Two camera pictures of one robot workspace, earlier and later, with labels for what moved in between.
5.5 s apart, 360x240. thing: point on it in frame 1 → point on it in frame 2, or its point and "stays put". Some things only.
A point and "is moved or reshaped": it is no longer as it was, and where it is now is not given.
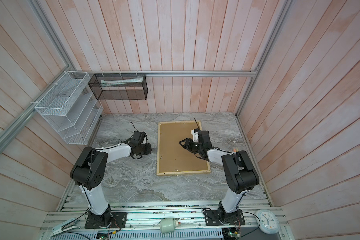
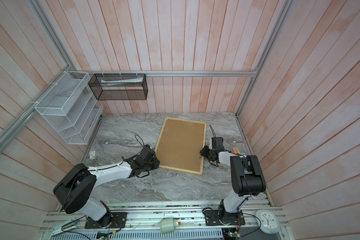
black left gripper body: (144, 149) → (153, 164)
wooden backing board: (174, 157) is moved or reshaped
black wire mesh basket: (119, 87) stays put
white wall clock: (269, 221) stays put
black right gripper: (188, 144) → (204, 152)
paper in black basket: (116, 82) stays put
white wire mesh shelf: (71, 108) stays put
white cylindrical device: (167, 225) stays put
